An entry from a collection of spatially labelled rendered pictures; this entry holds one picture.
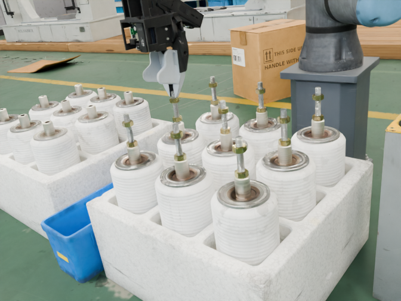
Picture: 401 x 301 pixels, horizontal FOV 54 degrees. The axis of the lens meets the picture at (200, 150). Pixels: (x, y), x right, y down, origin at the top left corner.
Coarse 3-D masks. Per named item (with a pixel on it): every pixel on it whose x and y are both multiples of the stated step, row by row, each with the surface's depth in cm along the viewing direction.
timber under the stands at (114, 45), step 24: (0, 48) 458; (24, 48) 426; (48, 48) 399; (72, 48) 376; (96, 48) 354; (120, 48) 335; (168, 48) 303; (192, 48) 289; (216, 48) 276; (384, 48) 211
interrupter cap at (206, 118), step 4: (208, 112) 89; (228, 112) 88; (200, 116) 87; (204, 116) 87; (208, 116) 87; (228, 116) 85; (232, 116) 85; (200, 120) 85; (204, 120) 85; (208, 120) 85; (212, 120) 85; (216, 120) 84; (220, 120) 84; (228, 120) 83
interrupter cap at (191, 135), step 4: (184, 128) 81; (188, 128) 81; (168, 132) 81; (188, 132) 80; (192, 132) 79; (196, 132) 79; (164, 136) 79; (168, 136) 79; (188, 136) 78; (192, 136) 77; (196, 136) 77; (164, 140) 77; (168, 140) 77; (172, 140) 77; (184, 140) 76; (188, 140) 75; (192, 140) 76; (168, 144) 76; (172, 144) 75
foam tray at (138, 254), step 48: (336, 192) 66; (96, 240) 77; (144, 240) 64; (192, 240) 59; (288, 240) 57; (336, 240) 66; (144, 288) 71; (192, 288) 60; (240, 288) 52; (288, 288) 55
